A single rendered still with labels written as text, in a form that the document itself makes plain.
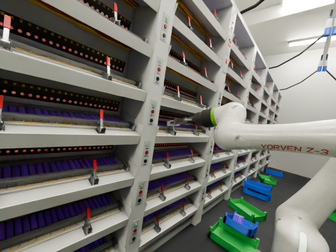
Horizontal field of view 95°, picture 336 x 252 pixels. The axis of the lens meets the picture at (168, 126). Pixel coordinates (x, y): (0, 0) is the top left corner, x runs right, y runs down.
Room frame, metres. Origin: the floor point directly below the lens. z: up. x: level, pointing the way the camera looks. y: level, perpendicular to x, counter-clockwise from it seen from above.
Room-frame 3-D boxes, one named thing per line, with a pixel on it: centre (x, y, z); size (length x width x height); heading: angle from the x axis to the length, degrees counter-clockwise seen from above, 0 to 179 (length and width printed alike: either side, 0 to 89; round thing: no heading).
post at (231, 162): (1.86, -0.77, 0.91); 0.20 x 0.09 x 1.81; 48
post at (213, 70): (1.33, -0.30, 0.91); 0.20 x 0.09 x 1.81; 48
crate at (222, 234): (1.11, -0.61, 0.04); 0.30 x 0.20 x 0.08; 48
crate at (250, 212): (1.57, -0.95, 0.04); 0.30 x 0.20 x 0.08; 24
